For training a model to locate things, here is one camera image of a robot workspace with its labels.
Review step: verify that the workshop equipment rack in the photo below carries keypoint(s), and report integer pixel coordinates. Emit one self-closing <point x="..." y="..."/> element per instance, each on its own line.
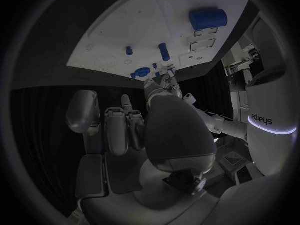
<point x="239" y="67"/>

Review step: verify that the large blue cylinder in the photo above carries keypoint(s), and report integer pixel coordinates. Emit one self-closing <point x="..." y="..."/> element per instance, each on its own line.
<point x="208" y="19"/>

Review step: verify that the short blue peg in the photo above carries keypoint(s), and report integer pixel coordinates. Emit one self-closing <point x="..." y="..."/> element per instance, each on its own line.
<point x="129" y="51"/>

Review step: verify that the blue gear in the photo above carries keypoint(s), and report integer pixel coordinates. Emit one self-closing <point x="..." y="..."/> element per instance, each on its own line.
<point x="143" y="72"/>

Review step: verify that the small blue peg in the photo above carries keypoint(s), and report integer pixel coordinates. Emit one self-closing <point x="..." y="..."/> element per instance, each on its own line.
<point x="171" y="71"/>
<point x="155" y="66"/>
<point x="158" y="75"/>

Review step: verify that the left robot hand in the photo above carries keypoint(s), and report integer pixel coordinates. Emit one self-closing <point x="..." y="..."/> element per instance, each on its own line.
<point x="172" y="87"/>

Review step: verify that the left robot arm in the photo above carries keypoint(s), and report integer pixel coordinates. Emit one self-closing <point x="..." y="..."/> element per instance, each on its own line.
<point x="225" y="125"/>

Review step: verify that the small blue block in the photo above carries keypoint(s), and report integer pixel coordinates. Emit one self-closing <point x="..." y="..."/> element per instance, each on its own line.
<point x="133" y="76"/>

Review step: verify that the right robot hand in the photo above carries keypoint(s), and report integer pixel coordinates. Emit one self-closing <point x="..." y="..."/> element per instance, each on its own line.
<point x="178" y="131"/>

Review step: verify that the white task board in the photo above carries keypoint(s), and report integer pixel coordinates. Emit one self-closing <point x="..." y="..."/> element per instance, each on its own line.
<point x="140" y="22"/>

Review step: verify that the long blue cylinder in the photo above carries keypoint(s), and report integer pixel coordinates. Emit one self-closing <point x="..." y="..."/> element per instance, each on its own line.
<point x="164" y="52"/>

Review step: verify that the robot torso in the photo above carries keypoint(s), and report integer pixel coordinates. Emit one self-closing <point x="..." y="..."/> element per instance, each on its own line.
<point x="269" y="105"/>

